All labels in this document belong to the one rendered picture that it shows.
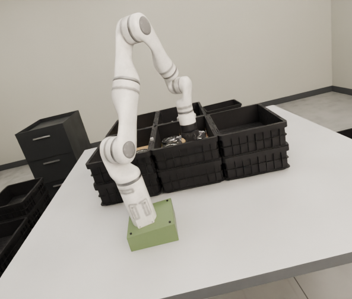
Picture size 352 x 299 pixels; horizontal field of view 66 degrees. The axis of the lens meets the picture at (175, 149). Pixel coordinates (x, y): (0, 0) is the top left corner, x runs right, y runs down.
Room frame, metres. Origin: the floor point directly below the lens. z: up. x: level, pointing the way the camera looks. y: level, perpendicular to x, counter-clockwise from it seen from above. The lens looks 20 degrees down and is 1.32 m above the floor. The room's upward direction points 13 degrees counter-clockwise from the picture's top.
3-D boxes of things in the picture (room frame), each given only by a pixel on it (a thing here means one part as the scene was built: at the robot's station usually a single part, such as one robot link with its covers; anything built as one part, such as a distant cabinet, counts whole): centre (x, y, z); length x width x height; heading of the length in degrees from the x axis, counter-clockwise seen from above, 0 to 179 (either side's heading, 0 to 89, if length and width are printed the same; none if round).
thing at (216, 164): (1.30, -0.05, 0.76); 0.40 x 0.30 x 0.12; 176
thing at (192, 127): (1.19, -0.08, 0.95); 0.08 x 0.08 x 0.09
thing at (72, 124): (2.80, 1.18, 0.45); 0.62 x 0.45 x 0.90; 0
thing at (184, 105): (1.18, -0.09, 1.12); 0.09 x 0.07 x 0.15; 52
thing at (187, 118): (1.21, -0.08, 1.02); 0.11 x 0.09 x 0.06; 177
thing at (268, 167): (1.28, -0.35, 0.76); 0.40 x 0.30 x 0.12; 176
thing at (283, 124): (1.28, -0.35, 0.92); 0.40 x 0.30 x 0.02; 176
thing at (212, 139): (1.30, -0.05, 0.92); 0.40 x 0.30 x 0.02; 176
